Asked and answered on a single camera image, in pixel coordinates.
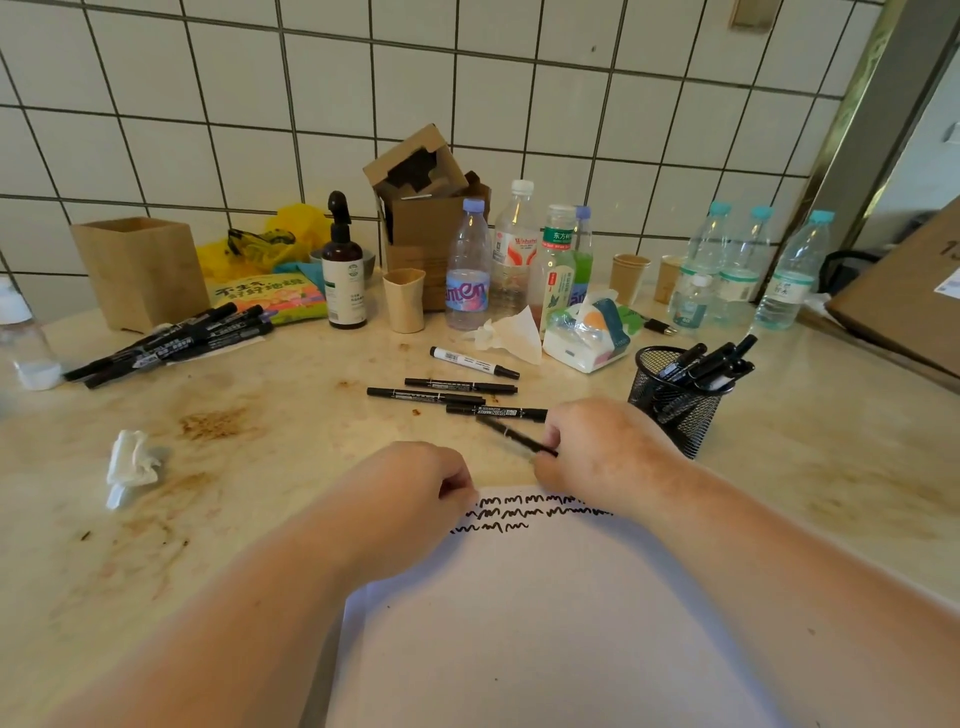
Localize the green label drink bottle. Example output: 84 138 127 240
537 204 579 333

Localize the thin black marker pen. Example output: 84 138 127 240
405 378 519 396
475 414 561 459
446 403 549 422
366 387 486 407

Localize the small white cap bottle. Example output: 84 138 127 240
669 273 714 332

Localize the teal cap water bottle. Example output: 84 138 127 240
753 210 836 332
684 201 734 280
712 206 774 325

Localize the large flat cardboard box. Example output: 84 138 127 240
824 196 960 381

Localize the person's left hand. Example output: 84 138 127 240
341 441 480 583

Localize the beige cup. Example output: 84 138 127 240
382 268 427 335

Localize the beige wall switch plate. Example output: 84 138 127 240
730 0 786 33

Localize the blue cap green bottle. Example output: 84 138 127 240
573 206 595 307

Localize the crumpled white tissue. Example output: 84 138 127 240
105 429 163 512

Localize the clear plastic bottle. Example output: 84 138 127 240
0 277 63 392

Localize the black mesh pen cup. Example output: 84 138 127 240
627 345 733 460

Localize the pile of black markers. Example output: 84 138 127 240
63 302 275 391

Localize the white barrel marker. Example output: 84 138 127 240
429 346 521 381

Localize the wet wipes packet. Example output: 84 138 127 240
541 288 633 375

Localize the white paper sheet with scribbles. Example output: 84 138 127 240
322 486 789 728

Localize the yellow plastic bag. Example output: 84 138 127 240
196 204 333 283

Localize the purple label water bottle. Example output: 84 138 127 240
445 198 493 332

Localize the red label water bottle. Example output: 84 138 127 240
490 180 543 321

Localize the person's left forearm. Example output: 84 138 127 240
45 517 421 728

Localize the person's right hand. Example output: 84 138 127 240
532 396 688 524

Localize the bunch of black capped pens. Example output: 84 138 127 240
656 333 759 396

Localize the person's right forearm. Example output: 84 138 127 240
630 465 960 728

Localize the green colourful snack packet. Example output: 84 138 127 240
206 276 330 326

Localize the metal door frame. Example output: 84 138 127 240
757 0 960 301

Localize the grey bowl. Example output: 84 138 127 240
309 247 377 285

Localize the open brown cardboard box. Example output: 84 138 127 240
363 123 493 313

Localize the square wooden box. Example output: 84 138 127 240
70 217 212 333

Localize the black bag strap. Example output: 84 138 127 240
816 249 884 298

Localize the brown spray bottle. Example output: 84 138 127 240
321 190 369 330

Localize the brown paper cup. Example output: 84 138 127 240
609 253 653 308
653 255 688 306

